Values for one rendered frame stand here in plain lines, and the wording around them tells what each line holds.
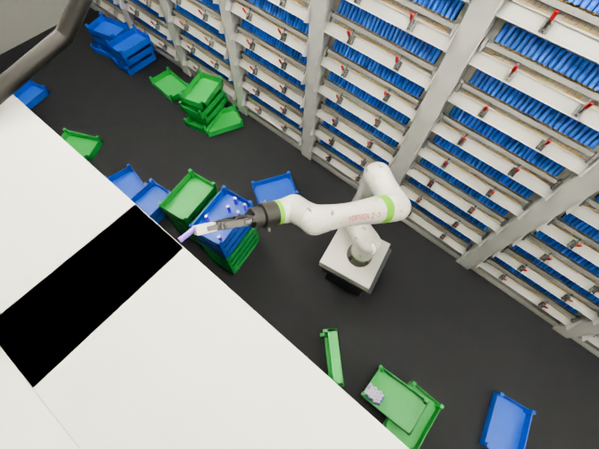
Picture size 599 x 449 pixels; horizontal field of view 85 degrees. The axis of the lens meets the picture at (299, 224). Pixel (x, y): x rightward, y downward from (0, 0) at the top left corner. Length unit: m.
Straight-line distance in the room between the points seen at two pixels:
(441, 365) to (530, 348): 0.59
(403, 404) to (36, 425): 1.90
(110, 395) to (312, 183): 2.26
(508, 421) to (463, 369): 0.34
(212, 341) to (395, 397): 1.84
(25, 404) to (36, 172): 0.28
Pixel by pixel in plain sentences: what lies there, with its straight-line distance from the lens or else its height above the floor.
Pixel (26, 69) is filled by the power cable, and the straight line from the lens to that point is 0.65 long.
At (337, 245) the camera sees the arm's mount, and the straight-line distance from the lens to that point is 1.95.
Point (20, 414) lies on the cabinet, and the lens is 0.46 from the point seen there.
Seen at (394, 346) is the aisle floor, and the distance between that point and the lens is 2.24.
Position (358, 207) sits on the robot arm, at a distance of 1.23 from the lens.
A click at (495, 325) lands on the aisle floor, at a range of 2.53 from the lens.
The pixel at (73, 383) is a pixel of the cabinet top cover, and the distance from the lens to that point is 0.43.
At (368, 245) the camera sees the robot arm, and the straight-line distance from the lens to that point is 1.72.
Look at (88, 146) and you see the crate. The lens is 3.14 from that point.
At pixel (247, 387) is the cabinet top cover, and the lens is 0.38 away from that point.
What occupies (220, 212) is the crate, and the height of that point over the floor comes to 0.48.
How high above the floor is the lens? 2.13
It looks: 65 degrees down
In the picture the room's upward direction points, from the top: 4 degrees clockwise
